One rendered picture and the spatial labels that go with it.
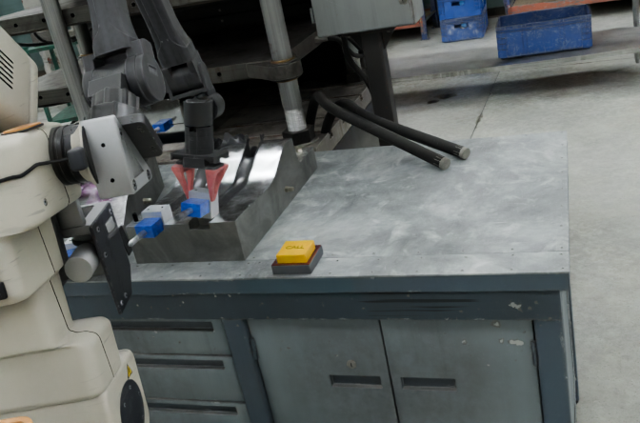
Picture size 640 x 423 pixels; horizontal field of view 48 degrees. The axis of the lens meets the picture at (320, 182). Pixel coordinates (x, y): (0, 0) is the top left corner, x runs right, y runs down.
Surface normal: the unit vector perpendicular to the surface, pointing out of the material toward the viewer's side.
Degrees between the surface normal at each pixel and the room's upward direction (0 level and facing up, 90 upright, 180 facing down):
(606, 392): 1
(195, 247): 90
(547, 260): 0
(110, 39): 66
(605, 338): 0
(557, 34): 93
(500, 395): 90
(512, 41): 92
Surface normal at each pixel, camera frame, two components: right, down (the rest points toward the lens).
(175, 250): -0.29, 0.40
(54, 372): -0.04, 0.23
